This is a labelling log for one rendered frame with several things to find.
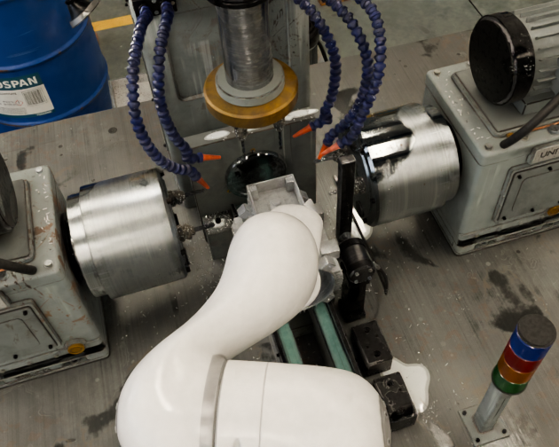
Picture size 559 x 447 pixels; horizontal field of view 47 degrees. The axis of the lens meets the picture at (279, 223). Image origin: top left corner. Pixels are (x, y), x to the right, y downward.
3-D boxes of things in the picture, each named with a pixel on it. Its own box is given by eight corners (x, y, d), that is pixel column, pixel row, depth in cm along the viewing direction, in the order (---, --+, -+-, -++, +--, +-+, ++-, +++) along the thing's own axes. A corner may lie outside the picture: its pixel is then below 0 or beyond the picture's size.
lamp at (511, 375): (491, 357, 114) (497, 346, 110) (522, 348, 115) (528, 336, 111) (507, 388, 110) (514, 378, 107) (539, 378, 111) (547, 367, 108)
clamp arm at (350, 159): (334, 234, 142) (336, 154, 121) (347, 231, 142) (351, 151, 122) (340, 246, 140) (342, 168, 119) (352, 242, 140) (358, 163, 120)
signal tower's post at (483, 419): (457, 411, 136) (501, 315, 103) (492, 400, 137) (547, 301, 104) (475, 447, 132) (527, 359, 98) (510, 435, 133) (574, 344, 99)
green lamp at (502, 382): (485, 368, 118) (491, 357, 114) (515, 358, 118) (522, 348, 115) (502, 398, 114) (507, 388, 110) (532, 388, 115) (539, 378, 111)
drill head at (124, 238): (38, 249, 153) (-4, 181, 133) (188, 210, 158) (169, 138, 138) (46, 340, 138) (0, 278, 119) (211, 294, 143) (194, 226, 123)
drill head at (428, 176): (304, 179, 162) (302, 105, 142) (454, 140, 168) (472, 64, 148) (338, 258, 147) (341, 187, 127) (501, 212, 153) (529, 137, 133)
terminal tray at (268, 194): (248, 207, 137) (244, 185, 132) (295, 195, 139) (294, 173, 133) (262, 251, 130) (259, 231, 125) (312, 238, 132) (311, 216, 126)
